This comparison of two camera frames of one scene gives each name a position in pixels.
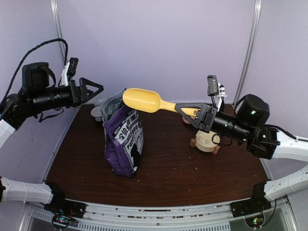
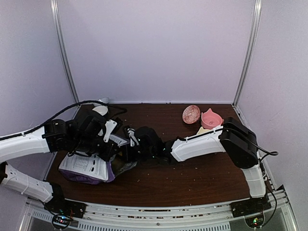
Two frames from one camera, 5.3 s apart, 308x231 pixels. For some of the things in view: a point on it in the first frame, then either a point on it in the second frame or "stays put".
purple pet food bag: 123,134 -> 89,170
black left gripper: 76,100 -> 110,151
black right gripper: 207,113 -> 126,155
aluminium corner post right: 250,53 stays put
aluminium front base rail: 209,215 stays put
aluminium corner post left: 56,14 stays put
